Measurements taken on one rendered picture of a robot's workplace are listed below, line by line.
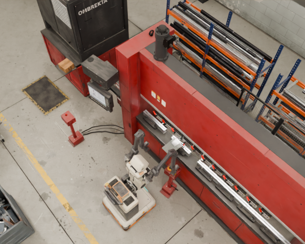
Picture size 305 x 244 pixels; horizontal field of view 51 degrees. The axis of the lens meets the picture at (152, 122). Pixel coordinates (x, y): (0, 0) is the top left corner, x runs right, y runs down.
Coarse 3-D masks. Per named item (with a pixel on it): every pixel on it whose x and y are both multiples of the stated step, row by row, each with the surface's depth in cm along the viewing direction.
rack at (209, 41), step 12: (168, 0) 583; (168, 12) 602; (228, 24) 566; (180, 36) 616; (204, 36) 562; (216, 48) 554; (192, 60) 629; (204, 60) 599; (276, 60) 527; (228, 72) 566; (252, 72) 519; (264, 72) 566; (252, 84) 535; (264, 84) 579
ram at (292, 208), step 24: (144, 72) 438; (144, 96) 484; (168, 96) 425; (192, 120) 412; (216, 144) 400; (240, 144) 360; (240, 168) 390; (264, 168) 350; (264, 192) 378; (288, 192) 342; (288, 216) 369
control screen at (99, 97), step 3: (90, 87) 475; (90, 90) 482; (93, 90) 474; (90, 93) 491; (93, 93) 482; (96, 93) 475; (99, 93) 468; (93, 96) 490; (96, 96) 482; (99, 96) 475; (102, 96) 468; (96, 99) 490; (99, 99) 482; (102, 99) 475; (102, 102) 482; (105, 105) 482
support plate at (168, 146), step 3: (174, 138) 493; (171, 141) 490; (168, 144) 487; (171, 144) 487; (180, 144) 487; (162, 147) 484; (165, 147) 484; (168, 147) 484; (171, 147) 484; (174, 147) 484; (177, 147) 484; (165, 150) 481
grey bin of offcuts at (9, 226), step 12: (0, 192) 504; (0, 204) 473; (12, 204) 460; (0, 216) 465; (12, 216) 468; (24, 216) 507; (0, 228) 453; (12, 228) 443; (24, 228) 469; (0, 240) 444; (12, 240) 466
